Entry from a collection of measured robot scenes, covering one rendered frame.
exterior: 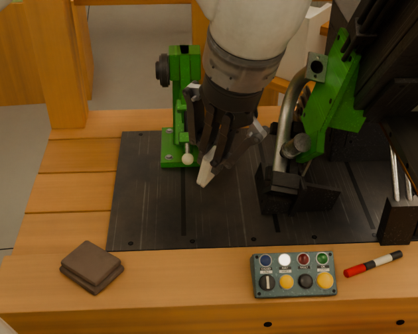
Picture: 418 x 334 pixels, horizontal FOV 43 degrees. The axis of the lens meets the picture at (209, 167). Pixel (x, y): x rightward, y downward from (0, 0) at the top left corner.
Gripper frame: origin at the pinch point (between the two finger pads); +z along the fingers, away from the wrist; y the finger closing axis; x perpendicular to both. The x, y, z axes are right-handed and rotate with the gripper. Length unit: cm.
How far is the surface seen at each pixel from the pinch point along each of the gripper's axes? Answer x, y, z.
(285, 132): 32.4, 1.4, 19.8
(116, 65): 158, -150, 193
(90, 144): 18, -41, 48
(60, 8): 26, -57, 19
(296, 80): 37.6, -2.1, 10.4
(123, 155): 18, -30, 42
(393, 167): 32.8, 23.6, 12.1
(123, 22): 213, -190, 213
